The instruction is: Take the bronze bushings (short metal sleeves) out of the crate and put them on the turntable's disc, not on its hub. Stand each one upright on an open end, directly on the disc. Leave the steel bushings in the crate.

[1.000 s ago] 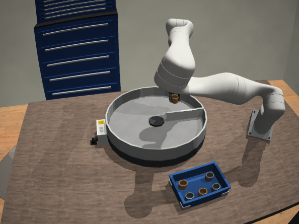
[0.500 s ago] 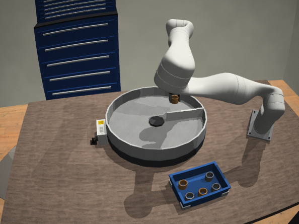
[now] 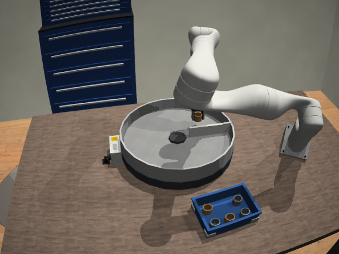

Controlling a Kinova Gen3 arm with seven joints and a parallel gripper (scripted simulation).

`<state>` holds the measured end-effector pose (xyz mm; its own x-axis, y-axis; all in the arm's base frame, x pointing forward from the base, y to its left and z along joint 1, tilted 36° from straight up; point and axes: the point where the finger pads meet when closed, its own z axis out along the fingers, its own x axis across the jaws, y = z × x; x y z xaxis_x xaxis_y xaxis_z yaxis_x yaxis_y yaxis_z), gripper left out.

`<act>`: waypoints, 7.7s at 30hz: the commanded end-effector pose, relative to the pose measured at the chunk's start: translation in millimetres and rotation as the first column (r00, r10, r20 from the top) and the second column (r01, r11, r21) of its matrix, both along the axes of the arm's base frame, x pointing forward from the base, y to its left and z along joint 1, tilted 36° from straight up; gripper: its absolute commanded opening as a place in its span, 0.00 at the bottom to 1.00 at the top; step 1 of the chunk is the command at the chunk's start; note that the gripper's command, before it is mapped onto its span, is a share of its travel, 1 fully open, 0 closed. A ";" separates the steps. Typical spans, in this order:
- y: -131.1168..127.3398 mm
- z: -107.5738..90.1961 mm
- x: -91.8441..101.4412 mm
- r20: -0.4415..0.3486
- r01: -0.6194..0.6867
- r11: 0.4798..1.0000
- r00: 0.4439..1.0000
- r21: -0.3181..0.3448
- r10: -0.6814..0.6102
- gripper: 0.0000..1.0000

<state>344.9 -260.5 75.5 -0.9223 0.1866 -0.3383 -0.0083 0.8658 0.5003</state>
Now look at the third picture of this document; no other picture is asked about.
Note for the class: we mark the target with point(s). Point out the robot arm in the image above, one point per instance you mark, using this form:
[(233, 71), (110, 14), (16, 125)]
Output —
[(199, 78)]

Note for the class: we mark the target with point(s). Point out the grey metal ring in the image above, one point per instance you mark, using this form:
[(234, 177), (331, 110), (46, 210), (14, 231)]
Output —
[(244, 210), (237, 197), (214, 220)]

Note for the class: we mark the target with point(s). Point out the blue crate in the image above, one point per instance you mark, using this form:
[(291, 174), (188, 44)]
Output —
[(221, 201)]

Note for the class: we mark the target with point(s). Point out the bronze bushing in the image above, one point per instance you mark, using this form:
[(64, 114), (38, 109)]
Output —
[(198, 117), (207, 212), (229, 215)]

